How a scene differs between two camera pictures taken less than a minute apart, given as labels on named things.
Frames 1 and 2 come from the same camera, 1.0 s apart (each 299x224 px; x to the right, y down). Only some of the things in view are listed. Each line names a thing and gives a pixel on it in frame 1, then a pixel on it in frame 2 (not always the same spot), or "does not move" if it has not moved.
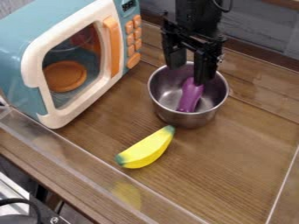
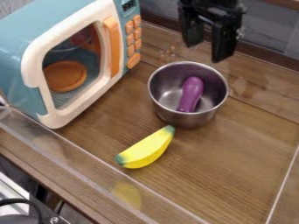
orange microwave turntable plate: (65, 76) does not move
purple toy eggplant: (192, 95) does not move
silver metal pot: (165, 87) does not move
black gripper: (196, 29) to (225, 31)
